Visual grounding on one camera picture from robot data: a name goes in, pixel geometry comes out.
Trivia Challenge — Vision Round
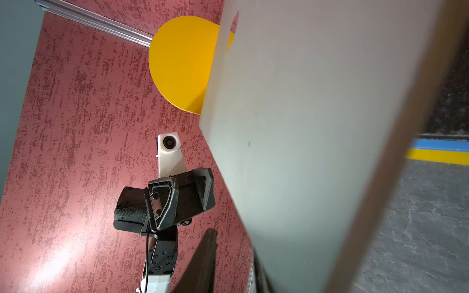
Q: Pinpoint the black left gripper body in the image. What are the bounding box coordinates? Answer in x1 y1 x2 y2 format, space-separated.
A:
114 168 216 234

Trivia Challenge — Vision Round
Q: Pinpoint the yellow wooden bookshelf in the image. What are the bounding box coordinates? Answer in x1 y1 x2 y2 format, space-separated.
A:
149 16 220 115

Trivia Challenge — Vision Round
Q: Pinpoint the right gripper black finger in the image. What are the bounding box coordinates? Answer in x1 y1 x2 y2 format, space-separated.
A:
172 228 217 293

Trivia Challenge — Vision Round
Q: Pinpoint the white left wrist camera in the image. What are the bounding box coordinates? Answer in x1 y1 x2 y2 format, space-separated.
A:
156 132 187 178

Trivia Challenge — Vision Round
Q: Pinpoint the silver laptop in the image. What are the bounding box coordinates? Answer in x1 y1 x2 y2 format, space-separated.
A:
199 1 469 293

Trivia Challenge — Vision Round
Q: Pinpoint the aluminium corner post left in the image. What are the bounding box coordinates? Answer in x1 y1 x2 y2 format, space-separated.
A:
35 0 153 48

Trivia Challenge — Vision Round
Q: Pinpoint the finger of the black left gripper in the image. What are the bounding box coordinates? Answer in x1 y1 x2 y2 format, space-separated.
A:
147 177 179 232

